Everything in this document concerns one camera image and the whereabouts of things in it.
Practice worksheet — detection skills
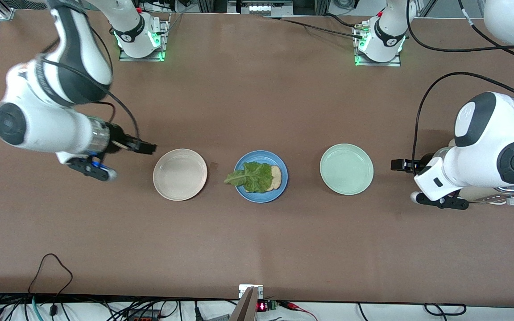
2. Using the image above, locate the orange black connector block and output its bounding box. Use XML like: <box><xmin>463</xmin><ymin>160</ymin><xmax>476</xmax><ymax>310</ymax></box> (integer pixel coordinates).
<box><xmin>125</xmin><ymin>311</ymin><xmax>162</xmax><ymax>321</ymax></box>

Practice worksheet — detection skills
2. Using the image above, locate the green lettuce leaf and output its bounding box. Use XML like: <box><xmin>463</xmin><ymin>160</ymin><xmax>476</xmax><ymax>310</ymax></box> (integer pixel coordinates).
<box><xmin>224</xmin><ymin>161</ymin><xmax>274</xmax><ymax>193</ymax></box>

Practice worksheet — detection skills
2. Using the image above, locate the toasted bread slice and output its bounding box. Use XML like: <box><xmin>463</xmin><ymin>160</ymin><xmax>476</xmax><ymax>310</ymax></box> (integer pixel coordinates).
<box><xmin>266</xmin><ymin>165</ymin><xmax>282</xmax><ymax>191</ymax></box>

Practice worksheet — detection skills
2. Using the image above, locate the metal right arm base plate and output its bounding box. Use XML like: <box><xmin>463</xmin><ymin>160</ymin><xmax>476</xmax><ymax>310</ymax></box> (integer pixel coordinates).
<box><xmin>119</xmin><ymin>13</ymin><xmax>170</xmax><ymax>62</ymax></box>

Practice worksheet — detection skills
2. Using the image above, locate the grey metal bar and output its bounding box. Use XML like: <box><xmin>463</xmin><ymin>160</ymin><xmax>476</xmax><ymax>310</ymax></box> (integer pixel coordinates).
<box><xmin>229</xmin><ymin>287</ymin><xmax>258</xmax><ymax>321</ymax></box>

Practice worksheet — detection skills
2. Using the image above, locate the short black table cable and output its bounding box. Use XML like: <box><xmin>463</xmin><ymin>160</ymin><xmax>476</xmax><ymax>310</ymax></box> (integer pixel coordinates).
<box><xmin>324</xmin><ymin>13</ymin><xmax>362</xmax><ymax>28</ymax></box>

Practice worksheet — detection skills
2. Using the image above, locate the blue round plate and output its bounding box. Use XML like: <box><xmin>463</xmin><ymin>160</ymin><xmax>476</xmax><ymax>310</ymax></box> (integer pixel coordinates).
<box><xmin>233</xmin><ymin>150</ymin><xmax>289</xmax><ymax>204</ymax></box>

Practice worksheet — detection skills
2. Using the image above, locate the red clip lead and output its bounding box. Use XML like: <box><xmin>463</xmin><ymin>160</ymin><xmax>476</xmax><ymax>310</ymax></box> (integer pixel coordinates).
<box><xmin>279</xmin><ymin>301</ymin><xmax>318</xmax><ymax>321</ymax></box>

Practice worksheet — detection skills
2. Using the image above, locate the long black table cable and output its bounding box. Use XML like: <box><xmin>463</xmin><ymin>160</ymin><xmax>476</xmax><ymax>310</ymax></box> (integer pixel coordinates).
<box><xmin>264</xmin><ymin>16</ymin><xmax>367</xmax><ymax>40</ymax></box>

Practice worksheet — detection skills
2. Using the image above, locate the beige round plate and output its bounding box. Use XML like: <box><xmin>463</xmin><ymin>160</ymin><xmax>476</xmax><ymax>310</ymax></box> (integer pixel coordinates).
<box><xmin>153</xmin><ymin>148</ymin><xmax>208</xmax><ymax>202</ymax></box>

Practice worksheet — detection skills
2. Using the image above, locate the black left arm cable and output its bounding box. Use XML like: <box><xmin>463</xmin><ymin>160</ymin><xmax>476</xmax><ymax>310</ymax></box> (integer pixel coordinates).
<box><xmin>406</xmin><ymin>0</ymin><xmax>514</xmax><ymax>163</ymax></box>

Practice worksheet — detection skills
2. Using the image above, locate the grey electrical box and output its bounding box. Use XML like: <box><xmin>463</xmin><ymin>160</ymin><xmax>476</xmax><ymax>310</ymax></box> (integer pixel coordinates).
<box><xmin>228</xmin><ymin>0</ymin><xmax>294</xmax><ymax>16</ymax></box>

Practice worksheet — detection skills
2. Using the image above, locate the beige chrome toaster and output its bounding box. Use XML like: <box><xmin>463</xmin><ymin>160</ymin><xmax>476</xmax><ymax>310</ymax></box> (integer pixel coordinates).
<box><xmin>449</xmin><ymin>138</ymin><xmax>514</xmax><ymax>206</ymax></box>

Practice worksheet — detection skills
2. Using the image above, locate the pale green round plate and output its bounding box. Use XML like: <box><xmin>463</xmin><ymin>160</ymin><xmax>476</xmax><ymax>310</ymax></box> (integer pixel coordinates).
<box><xmin>319</xmin><ymin>143</ymin><xmax>374</xmax><ymax>196</ymax></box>

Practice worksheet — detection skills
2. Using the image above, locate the white mounting bracket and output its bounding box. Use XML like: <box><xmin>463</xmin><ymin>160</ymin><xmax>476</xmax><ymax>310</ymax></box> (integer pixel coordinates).
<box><xmin>238</xmin><ymin>284</ymin><xmax>264</xmax><ymax>300</ymax></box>

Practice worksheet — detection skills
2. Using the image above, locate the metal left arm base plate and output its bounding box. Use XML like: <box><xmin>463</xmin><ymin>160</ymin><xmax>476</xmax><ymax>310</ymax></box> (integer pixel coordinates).
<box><xmin>354</xmin><ymin>22</ymin><xmax>402</xmax><ymax>67</ymax></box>

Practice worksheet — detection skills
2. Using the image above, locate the black looped cable with plug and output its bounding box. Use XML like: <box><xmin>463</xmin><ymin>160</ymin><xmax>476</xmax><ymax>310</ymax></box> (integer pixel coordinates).
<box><xmin>27</xmin><ymin>253</ymin><xmax>74</xmax><ymax>321</ymax></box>

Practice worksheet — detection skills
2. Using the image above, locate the black flat loop cable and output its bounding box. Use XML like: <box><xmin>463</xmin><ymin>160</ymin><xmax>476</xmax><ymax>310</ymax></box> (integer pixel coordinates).
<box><xmin>424</xmin><ymin>303</ymin><xmax>467</xmax><ymax>316</ymax></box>

